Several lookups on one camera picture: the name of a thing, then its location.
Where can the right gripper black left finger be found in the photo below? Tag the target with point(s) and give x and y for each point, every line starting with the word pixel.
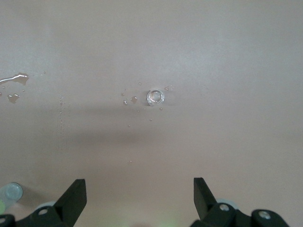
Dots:
pixel 71 203

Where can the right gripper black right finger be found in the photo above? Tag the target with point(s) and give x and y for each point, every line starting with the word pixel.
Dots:
pixel 203 201

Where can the clear glass measuring beaker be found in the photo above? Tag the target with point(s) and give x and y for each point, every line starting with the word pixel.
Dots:
pixel 155 97

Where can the green shaker bottle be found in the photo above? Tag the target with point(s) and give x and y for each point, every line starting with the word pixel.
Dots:
pixel 11 192

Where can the small spilled liquid puddle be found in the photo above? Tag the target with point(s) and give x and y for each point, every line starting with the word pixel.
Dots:
pixel 134 99

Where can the large spilled liquid puddle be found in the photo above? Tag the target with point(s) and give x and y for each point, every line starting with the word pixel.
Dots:
pixel 23 78

